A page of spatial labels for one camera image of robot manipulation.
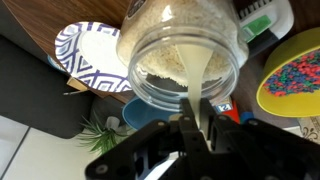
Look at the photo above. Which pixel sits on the small blue block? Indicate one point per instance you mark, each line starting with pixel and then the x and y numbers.
pixel 246 117

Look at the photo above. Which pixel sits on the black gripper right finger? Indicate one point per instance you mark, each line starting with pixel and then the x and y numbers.
pixel 253 150

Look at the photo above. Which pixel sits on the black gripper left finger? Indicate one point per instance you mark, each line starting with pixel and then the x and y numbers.
pixel 160 150

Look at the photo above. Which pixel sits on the white plastic spoon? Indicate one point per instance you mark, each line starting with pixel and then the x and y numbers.
pixel 195 66

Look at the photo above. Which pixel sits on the green spiky plant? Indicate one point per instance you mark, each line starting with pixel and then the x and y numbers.
pixel 100 136

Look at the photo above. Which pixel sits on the dark upholstered armchair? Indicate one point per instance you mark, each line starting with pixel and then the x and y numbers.
pixel 33 93

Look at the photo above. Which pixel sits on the glass jar of rice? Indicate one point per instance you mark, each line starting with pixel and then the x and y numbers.
pixel 150 33

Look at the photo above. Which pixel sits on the yellow bowl of coloured beads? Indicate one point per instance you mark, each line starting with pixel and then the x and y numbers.
pixel 283 104

